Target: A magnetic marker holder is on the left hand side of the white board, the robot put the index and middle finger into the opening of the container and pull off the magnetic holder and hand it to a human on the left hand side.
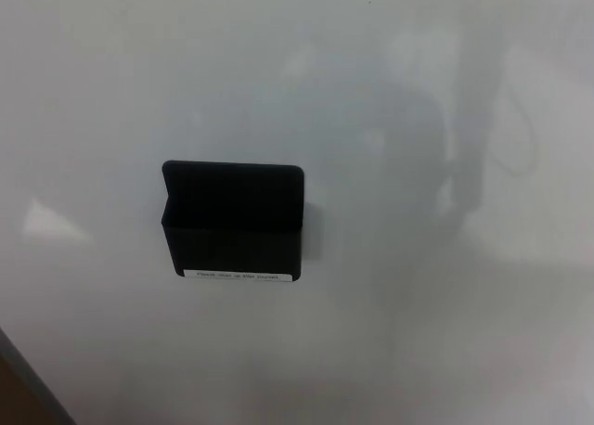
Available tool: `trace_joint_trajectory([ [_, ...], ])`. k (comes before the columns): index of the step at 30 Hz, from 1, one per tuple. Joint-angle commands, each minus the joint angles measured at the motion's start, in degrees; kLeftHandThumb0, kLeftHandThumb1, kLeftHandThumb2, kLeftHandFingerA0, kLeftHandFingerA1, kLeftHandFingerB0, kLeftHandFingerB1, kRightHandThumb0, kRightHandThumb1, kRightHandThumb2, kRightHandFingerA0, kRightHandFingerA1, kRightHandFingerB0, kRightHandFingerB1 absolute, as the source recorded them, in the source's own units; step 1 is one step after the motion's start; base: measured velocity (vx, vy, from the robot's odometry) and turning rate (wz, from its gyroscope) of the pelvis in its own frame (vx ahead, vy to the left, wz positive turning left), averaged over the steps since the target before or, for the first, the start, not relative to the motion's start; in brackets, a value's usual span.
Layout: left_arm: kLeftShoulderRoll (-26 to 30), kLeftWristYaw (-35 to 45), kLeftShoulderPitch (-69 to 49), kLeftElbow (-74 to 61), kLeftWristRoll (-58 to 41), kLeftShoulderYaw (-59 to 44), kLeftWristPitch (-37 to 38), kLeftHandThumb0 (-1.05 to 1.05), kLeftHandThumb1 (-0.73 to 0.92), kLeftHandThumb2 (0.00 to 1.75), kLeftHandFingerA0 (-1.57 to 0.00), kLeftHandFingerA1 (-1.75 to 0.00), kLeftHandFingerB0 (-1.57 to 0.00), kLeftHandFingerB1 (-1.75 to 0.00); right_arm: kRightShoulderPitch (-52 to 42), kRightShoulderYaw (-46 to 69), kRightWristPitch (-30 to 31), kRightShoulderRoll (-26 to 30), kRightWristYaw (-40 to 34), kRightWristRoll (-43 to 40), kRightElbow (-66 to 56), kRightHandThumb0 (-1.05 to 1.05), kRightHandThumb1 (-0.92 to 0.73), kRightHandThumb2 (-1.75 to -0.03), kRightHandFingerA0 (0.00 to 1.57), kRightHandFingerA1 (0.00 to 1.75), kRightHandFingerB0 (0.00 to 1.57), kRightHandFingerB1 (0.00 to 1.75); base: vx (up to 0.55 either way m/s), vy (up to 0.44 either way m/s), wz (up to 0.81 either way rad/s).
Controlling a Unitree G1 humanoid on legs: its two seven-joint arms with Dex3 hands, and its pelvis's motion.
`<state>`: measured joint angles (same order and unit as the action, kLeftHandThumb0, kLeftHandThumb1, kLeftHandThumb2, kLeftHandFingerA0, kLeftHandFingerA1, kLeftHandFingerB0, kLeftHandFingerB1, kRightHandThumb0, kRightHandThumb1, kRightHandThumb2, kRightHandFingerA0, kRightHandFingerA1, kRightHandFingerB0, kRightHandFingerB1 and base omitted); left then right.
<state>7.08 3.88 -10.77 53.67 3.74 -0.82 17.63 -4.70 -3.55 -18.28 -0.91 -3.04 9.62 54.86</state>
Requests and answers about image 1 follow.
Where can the black magnetic marker holder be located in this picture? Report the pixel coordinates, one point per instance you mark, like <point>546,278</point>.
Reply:
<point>232,221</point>

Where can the white whiteboard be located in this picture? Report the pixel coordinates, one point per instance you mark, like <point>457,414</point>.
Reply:
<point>371,95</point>

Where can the grey whiteboard frame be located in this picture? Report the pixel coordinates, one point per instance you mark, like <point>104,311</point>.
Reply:
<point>23,368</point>

